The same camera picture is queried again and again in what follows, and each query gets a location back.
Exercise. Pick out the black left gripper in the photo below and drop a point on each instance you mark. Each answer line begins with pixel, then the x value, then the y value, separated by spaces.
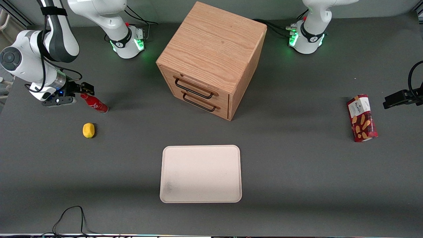
pixel 405 96

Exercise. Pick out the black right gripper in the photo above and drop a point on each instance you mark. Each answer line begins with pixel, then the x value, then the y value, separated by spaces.
pixel 73 88

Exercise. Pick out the red coke bottle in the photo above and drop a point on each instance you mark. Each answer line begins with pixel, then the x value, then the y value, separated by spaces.
pixel 96 105

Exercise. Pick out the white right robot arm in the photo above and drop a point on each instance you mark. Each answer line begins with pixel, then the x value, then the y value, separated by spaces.
pixel 26 62

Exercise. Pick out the beige plastic tray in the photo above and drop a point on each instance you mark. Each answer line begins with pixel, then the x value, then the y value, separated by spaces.
pixel 201 173

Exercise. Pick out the yellow lemon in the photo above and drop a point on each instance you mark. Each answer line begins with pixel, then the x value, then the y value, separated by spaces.
pixel 88 130

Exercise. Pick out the red cookie box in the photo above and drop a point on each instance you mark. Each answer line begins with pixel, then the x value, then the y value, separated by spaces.
pixel 362 119

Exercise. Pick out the wooden drawer cabinet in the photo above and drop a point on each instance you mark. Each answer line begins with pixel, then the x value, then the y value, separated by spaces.
pixel 211 46

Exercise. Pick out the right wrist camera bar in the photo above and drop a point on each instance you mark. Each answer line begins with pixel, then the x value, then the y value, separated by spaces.
pixel 57 101

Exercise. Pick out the black metal frame rail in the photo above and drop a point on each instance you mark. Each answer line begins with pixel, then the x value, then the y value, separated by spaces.
pixel 19 15

